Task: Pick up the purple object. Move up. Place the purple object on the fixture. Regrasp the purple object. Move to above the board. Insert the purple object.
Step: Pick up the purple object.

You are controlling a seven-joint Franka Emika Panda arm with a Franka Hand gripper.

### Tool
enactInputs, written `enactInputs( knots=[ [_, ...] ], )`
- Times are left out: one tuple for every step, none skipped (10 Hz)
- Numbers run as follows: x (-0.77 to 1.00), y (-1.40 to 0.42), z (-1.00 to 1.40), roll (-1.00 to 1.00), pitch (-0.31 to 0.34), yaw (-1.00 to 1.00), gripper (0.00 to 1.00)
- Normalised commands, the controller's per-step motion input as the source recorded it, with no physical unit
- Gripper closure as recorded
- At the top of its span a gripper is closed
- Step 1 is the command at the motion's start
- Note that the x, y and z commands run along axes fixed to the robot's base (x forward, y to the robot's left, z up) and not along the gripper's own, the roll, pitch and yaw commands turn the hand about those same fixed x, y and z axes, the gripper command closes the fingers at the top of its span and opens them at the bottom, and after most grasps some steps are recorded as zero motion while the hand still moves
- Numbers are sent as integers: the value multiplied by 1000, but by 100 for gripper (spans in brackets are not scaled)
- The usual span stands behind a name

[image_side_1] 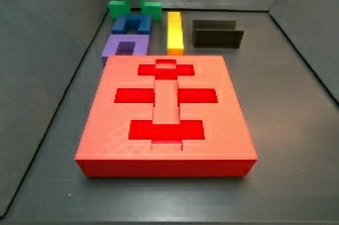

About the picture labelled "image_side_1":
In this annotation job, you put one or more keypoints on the purple U-shaped block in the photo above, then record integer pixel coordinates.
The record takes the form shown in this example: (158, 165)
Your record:
(126, 45)

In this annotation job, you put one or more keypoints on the red board with cutouts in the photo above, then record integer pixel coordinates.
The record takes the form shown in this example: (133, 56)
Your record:
(166, 120)

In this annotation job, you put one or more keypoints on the yellow long bar block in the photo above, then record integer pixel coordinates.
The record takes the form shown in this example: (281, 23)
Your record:
(175, 41)

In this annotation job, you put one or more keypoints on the blue U-shaped block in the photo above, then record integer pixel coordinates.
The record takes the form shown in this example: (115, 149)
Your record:
(137, 22)

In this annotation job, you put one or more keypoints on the green stepped block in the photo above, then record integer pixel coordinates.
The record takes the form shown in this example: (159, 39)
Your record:
(122, 7)

